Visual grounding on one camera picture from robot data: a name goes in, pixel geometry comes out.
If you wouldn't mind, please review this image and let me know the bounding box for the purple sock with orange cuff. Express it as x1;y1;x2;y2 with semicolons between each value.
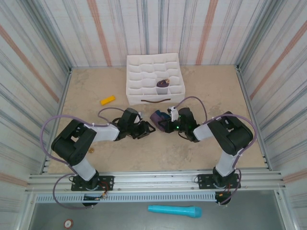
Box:
150;109;171;132

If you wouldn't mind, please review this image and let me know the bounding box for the purple sock with beige toe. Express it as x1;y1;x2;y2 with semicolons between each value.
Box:
155;78;171;89

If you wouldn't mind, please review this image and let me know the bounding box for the white fabric divider box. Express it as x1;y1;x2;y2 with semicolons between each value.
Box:
125;53;186;105

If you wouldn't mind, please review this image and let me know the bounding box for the yellow wooden block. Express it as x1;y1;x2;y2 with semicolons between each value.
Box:
100;95;117;106

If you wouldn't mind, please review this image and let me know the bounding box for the teal toy microphone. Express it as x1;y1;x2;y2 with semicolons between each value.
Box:
147;205;203;219

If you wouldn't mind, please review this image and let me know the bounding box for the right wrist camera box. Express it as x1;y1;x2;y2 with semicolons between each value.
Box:
167;106;180;122

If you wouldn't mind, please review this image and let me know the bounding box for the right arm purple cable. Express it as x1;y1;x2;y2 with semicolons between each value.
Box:
176;96;257;206

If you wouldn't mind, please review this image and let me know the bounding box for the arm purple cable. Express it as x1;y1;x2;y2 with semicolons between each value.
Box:
176;96;257;206
40;107;128;209

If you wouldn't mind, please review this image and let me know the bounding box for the brown box handle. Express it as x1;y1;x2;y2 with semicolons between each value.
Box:
140;98;171;104

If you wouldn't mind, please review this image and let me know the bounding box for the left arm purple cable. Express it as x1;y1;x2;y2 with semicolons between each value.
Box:
40;107;128;209

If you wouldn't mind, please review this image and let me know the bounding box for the aluminium mounting rail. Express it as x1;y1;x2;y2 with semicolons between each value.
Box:
25;170;287;192

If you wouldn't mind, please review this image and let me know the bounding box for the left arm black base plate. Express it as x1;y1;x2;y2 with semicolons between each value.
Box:
71;175;115;192

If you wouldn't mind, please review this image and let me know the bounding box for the perforated grey cable tray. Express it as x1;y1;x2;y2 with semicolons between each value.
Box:
35;193;216;204

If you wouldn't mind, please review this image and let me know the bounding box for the aluminium side frame bar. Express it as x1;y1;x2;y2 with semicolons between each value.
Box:
236;64;272;171
39;67;73;175

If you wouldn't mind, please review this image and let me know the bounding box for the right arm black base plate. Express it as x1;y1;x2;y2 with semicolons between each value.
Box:
196;173;240;190

